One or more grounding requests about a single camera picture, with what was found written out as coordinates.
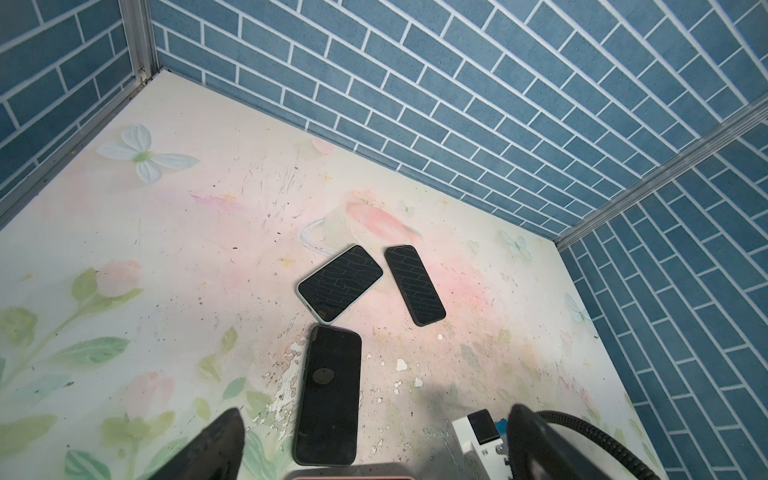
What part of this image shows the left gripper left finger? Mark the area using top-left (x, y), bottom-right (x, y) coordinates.
top-left (150, 408), bottom-right (245, 480)

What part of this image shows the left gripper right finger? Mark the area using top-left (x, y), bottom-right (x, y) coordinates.
top-left (506, 404), bottom-right (609, 479)

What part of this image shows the pink phone case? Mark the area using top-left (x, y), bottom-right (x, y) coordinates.
top-left (286, 470), bottom-right (413, 480)

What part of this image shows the black phone case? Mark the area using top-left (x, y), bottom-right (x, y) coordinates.
top-left (384, 245), bottom-right (446, 327)
top-left (293, 325), bottom-right (362, 467)

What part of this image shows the black phone screen up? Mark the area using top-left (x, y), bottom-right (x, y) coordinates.
top-left (296, 245), bottom-right (383, 325)

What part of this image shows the black corrugated cable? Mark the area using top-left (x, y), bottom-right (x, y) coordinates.
top-left (536, 409), bottom-right (661, 480)

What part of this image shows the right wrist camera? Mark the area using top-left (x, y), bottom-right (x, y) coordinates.
top-left (451, 409), bottom-right (513, 480)

